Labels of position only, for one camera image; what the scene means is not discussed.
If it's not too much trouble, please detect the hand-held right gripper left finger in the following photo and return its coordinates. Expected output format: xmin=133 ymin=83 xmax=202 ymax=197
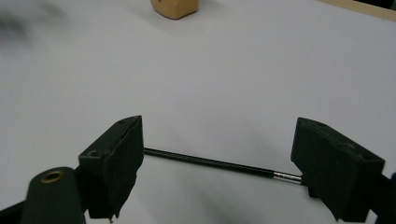
xmin=78 ymin=115 xmax=145 ymax=224

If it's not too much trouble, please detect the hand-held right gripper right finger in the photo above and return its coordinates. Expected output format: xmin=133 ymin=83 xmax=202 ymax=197
xmin=290 ymin=117 xmax=386 ymax=224

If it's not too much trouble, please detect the black pen with silver tip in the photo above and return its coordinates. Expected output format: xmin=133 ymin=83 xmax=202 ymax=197
xmin=143 ymin=147 xmax=304 ymax=185

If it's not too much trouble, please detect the tan wooden block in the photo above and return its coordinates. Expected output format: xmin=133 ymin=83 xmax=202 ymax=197
xmin=149 ymin=0 xmax=200 ymax=21

